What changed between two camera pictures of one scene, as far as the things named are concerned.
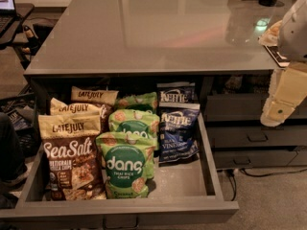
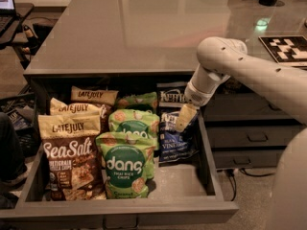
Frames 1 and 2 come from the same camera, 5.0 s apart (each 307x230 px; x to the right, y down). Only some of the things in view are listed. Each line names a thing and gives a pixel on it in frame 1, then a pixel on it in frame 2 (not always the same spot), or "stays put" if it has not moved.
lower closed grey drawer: [259, 158] stays put
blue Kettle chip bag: [177, 133] stays put
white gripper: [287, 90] → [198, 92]
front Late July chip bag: [75, 170] stays put
